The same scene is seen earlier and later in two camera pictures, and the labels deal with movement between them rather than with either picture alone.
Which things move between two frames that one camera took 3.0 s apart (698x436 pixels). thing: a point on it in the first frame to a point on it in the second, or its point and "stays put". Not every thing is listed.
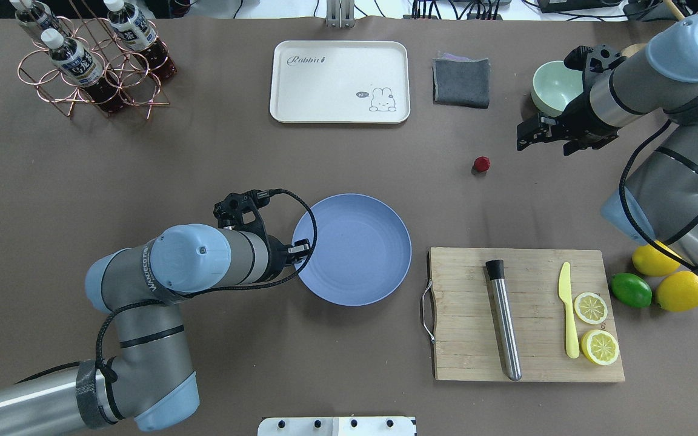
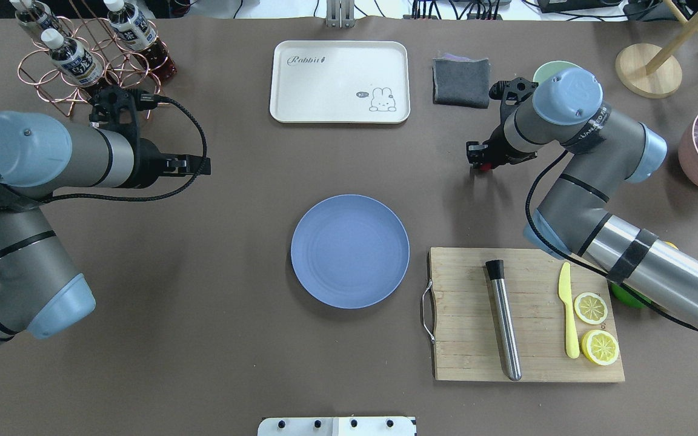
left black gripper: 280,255 to 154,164
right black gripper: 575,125 to 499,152
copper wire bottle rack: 93,61 stays put
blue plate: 362,251 stays put
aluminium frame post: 340,14 stays put
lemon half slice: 591,308 stays put
